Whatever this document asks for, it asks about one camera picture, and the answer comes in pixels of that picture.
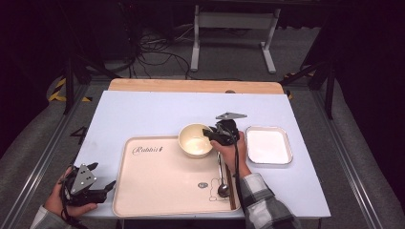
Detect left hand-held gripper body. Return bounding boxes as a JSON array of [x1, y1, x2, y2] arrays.
[[61, 163, 109, 207]]

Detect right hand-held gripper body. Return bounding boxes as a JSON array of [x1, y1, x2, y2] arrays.
[[209, 112, 248, 147]]

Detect cream bowl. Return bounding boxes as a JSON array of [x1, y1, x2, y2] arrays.
[[177, 123, 215, 159]]

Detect white square plate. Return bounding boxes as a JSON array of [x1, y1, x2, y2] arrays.
[[245, 125, 294, 166]]

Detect beige tray with rabbit print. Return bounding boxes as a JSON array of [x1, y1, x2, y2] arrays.
[[112, 135, 243, 219]]

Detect metal spoon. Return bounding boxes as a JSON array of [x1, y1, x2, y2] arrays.
[[216, 152, 231, 198]]

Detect person's right hand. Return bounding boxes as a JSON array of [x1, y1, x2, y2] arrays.
[[210, 131, 253, 179]]

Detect person's left hand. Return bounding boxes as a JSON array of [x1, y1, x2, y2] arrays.
[[43, 167, 98, 219]]

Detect wooden table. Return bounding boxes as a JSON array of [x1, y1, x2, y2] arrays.
[[108, 78, 285, 95]]

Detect black tripod stand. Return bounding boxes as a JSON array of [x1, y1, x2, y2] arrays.
[[61, 52, 122, 116], [280, 58, 336, 121]]

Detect right hand-held gripper cable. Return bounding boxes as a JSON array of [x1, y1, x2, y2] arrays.
[[219, 122, 246, 212]]

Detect hand-held gripper cable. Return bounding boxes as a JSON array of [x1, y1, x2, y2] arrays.
[[58, 177, 90, 229], [219, 122, 246, 212]]

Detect left hand-held gripper cable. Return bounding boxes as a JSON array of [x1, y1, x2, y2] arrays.
[[58, 177, 90, 229]]

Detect aluminium floor rail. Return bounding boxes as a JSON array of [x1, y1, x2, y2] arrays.
[[309, 89, 385, 229], [0, 83, 92, 229]]

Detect black floor cables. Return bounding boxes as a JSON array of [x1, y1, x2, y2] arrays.
[[118, 27, 196, 80]]

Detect white metal stand frame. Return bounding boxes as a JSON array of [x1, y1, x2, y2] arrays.
[[190, 4, 282, 74]]

